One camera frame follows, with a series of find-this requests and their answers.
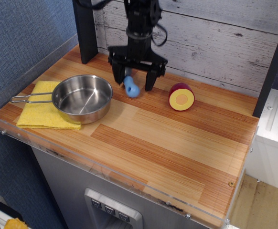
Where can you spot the black frame post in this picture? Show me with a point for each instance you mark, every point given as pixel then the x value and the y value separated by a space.
pixel 86 33
pixel 267 85

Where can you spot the black left frame post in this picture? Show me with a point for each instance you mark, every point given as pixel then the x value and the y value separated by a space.
pixel 86 33

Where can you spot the grey cabinet with dispenser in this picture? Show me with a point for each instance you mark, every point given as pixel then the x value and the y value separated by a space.
pixel 87 200

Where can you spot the red and yellow toy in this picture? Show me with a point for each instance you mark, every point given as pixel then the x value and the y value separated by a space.
pixel 181 97

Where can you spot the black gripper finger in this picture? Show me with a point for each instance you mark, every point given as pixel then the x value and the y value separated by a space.
pixel 118 71
pixel 151 78

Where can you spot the white appliance at right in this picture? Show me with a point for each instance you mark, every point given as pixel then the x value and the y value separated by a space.
pixel 262 160

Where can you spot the blue and grey toy spoon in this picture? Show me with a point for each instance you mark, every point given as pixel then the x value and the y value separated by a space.
pixel 132 90

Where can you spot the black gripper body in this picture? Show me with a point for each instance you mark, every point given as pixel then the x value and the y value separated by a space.
pixel 138 53

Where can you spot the stainless steel pot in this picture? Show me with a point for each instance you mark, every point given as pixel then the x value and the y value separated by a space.
pixel 80 99

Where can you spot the yellow object bottom left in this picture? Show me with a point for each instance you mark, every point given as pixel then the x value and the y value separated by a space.
pixel 15 224

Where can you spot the black right frame post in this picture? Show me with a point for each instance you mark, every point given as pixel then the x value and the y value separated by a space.
pixel 267 85

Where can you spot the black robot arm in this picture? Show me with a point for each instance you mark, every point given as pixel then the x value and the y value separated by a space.
pixel 143 17

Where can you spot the yellow cloth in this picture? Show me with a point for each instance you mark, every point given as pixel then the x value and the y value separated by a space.
pixel 43 115

